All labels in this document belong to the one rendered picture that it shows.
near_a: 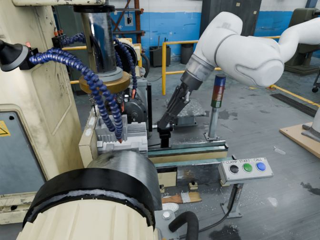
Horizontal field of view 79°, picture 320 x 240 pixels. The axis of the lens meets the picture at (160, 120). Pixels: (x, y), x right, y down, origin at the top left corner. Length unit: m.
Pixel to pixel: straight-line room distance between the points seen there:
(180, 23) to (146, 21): 0.99
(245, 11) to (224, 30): 6.07
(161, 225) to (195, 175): 0.53
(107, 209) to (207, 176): 0.77
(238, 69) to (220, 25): 0.17
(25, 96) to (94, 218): 0.46
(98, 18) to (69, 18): 3.20
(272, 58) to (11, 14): 0.63
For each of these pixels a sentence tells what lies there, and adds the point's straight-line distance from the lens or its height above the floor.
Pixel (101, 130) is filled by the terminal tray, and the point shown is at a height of 1.14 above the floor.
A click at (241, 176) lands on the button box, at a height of 1.05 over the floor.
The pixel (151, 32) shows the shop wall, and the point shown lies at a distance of 5.98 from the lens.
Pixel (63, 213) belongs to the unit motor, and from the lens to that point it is 0.27.
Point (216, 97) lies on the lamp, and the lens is 1.18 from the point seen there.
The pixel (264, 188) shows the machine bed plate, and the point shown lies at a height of 0.80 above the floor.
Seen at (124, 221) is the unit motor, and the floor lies 1.34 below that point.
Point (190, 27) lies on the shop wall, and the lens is 6.37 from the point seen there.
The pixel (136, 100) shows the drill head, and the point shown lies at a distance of 1.01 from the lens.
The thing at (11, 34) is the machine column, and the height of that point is 1.50.
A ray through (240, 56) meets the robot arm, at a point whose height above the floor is 1.45.
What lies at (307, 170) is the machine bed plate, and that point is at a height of 0.80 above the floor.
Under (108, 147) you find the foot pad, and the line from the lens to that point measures 0.80.
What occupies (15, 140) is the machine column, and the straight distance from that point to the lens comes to 0.73.
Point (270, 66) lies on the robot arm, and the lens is 0.53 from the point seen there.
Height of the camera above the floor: 1.56
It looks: 31 degrees down
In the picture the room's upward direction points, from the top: straight up
